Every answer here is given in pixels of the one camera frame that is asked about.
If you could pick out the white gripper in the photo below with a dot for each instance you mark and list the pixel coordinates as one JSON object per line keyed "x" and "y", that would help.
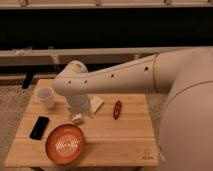
{"x": 78, "y": 104}

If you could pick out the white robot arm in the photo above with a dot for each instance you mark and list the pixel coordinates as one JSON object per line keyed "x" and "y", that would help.
{"x": 185, "y": 76}

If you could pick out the small white bottle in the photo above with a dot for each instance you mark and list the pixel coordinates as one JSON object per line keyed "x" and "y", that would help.
{"x": 77, "y": 119}

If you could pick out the white rectangular block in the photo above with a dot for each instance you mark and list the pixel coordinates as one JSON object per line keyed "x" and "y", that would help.
{"x": 95, "y": 104}

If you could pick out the white paper cup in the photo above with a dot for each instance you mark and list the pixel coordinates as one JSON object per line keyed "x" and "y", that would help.
{"x": 45, "y": 95}

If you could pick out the red oval object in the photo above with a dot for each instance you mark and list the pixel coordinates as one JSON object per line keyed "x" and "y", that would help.
{"x": 117, "y": 110}

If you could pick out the orange patterned bowl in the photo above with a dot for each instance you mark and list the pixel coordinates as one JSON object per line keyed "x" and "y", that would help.
{"x": 65, "y": 144}

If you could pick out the wooden table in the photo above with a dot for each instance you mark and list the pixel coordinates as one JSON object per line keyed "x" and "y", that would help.
{"x": 127, "y": 141}

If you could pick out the black smartphone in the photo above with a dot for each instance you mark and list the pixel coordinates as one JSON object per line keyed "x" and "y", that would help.
{"x": 39, "y": 128}

